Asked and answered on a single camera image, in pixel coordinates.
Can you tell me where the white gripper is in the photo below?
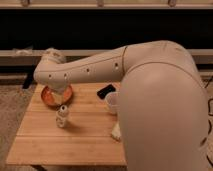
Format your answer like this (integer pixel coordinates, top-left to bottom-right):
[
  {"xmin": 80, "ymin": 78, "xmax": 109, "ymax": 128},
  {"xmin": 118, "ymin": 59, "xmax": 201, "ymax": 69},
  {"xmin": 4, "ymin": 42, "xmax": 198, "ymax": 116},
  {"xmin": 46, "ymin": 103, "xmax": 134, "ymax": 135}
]
[{"xmin": 48, "ymin": 83, "xmax": 68, "ymax": 105}]

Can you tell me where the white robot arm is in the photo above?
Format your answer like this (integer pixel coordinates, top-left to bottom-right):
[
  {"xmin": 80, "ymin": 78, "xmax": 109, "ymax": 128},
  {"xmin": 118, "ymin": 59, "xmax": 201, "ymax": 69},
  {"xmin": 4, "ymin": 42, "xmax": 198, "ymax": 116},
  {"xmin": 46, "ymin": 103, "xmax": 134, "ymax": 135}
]
[{"xmin": 34, "ymin": 40, "xmax": 209, "ymax": 171}]

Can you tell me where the orange bowl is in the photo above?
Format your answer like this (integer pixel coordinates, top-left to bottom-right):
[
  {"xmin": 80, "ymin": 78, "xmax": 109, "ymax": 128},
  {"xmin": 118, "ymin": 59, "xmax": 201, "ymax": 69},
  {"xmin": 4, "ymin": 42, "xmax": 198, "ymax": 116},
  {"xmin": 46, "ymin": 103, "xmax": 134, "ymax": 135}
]
[{"xmin": 41, "ymin": 86, "xmax": 73, "ymax": 107}]

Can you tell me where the wooden table board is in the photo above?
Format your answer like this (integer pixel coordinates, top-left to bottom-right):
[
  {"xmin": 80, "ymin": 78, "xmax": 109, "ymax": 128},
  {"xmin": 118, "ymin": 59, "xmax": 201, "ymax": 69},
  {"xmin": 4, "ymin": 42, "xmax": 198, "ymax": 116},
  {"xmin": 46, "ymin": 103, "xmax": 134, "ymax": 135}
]
[{"xmin": 6, "ymin": 83, "xmax": 125, "ymax": 166}]

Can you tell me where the black phone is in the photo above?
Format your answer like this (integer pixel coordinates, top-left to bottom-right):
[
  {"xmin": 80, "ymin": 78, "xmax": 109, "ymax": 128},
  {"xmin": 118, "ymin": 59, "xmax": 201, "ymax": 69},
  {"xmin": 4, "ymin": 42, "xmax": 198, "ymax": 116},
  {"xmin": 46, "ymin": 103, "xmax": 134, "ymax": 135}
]
[{"xmin": 97, "ymin": 84, "xmax": 116, "ymax": 99}]

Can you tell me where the white cup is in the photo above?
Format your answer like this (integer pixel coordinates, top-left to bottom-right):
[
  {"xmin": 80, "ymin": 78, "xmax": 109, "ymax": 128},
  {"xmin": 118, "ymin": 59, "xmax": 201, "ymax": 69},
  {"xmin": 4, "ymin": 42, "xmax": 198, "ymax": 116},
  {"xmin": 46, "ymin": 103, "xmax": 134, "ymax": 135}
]
[{"xmin": 105, "ymin": 92, "xmax": 118, "ymax": 114}]

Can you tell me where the crumpled clear plastic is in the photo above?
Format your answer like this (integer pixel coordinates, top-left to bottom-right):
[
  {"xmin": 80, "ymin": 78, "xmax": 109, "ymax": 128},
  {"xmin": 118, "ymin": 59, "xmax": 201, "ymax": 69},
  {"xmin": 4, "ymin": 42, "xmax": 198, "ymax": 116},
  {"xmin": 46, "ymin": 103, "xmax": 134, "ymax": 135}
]
[{"xmin": 13, "ymin": 46, "xmax": 33, "ymax": 56}]

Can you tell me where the small cream object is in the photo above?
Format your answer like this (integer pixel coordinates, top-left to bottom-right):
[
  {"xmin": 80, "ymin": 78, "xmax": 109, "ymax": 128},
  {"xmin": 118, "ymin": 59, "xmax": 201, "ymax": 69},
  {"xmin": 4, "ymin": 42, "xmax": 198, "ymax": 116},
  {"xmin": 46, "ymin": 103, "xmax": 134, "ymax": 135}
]
[{"xmin": 111, "ymin": 123, "xmax": 121, "ymax": 141}]

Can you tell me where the wooden wall rail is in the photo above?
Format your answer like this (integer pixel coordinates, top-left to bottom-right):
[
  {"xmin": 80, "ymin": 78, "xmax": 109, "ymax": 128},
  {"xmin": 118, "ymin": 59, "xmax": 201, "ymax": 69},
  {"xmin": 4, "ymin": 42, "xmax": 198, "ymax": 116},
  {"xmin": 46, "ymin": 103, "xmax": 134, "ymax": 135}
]
[{"xmin": 0, "ymin": 49, "xmax": 213, "ymax": 66}]

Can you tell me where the black cable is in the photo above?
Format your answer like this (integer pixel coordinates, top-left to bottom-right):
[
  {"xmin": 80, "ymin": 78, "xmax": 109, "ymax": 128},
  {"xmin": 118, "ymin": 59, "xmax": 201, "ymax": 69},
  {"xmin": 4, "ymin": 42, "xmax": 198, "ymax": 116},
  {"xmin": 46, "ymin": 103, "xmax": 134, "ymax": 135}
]
[{"xmin": 207, "ymin": 75, "xmax": 213, "ymax": 134}]

